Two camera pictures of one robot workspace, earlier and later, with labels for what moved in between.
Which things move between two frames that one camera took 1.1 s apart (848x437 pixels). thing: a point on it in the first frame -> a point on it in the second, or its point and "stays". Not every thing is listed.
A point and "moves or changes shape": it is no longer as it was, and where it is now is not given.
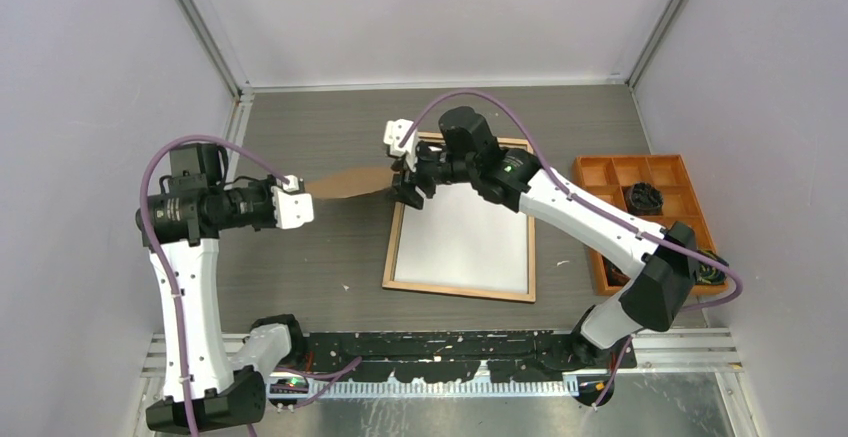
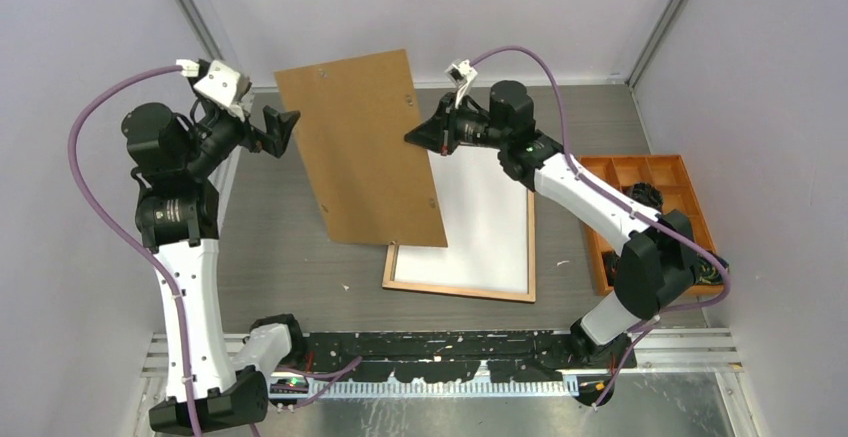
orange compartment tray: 609,178 stays
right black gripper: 404,183 -> 431,133
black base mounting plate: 440,358 stays
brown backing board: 347,183 moves or changes shape
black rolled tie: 644,199 stays
